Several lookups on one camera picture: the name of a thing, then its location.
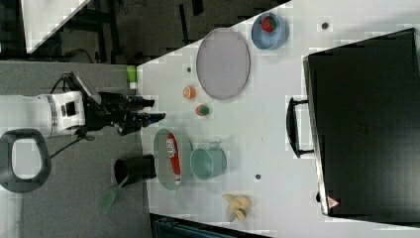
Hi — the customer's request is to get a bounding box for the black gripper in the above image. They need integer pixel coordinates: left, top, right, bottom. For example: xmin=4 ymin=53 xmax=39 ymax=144
xmin=82 ymin=92 xmax=165 ymax=136

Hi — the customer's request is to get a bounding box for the red plush ketchup bottle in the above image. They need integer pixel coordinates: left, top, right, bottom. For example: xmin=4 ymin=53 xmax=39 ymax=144
xmin=166 ymin=133 xmax=181 ymax=185

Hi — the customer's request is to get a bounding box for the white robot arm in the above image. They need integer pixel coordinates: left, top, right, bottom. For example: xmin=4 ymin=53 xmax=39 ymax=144
xmin=1 ymin=91 xmax=165 ymax=138

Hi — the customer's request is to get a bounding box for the green oval strainer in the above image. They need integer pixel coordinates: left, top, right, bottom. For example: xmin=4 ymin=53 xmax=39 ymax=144
xmin=154 ymin=129 xmax=192 ymax=191

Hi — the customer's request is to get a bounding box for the green white bottle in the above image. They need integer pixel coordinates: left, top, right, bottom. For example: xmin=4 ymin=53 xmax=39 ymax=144
xmin=127 ymin=65 xmax=138 ymax=90

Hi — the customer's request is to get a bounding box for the orange slice toy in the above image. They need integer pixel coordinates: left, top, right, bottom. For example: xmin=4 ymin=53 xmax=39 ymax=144
xmin=182 ymin=86 xmax=196 ymax=99

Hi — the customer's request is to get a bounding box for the black utensil holder cup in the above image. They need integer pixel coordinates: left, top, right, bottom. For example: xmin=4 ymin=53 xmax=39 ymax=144
xmin=114 ymin=155 xmax=157 ymax=186

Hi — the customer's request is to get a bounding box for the red strawberry toy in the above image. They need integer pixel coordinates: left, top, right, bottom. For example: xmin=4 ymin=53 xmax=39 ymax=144
xmin=195 ymin=104 xmax=210 ymax=116

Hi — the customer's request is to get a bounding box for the teal metal mug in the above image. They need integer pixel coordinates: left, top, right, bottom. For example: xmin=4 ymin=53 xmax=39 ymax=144
xmin=190 ymin=142 xmax=227 ymax=180

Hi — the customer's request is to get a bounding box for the green spatula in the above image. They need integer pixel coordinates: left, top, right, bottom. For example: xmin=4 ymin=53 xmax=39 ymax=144
xmin=99 ymin=178 xmax=128 ymax=214

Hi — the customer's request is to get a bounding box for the grey round plate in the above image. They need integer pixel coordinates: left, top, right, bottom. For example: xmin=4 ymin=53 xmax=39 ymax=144
xmin=196 ymin=28 xmax=251 ymax=100

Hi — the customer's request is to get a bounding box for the peeled banana toy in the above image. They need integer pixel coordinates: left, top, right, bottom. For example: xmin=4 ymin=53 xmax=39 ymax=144
xmin=222 ymin=193 xmax=252 ymax=222

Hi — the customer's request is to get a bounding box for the blue bowl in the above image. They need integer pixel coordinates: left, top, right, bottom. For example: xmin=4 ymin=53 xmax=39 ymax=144
xmin=251 ymin=13 xmax=289 ymax=51

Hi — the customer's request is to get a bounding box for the red toy in bowl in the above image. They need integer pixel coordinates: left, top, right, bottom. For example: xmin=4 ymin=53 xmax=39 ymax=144
xmin=262 ymin=17 xmax=277 ymax=33

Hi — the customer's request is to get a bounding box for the black toaster oven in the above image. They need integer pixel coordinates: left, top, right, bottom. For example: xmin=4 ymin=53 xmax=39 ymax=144
xmin=302 ymin=28 xmax=420 ymax=227

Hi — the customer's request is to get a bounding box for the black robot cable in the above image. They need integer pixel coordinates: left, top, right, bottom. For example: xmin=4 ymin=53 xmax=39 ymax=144
xmin=49 ymin=72 xmax=95 ymax=159

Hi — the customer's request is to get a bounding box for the grey oval ring frame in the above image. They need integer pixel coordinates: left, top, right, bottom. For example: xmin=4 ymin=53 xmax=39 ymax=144
xmin=0 ymin=129 xmax=52 ymax=193

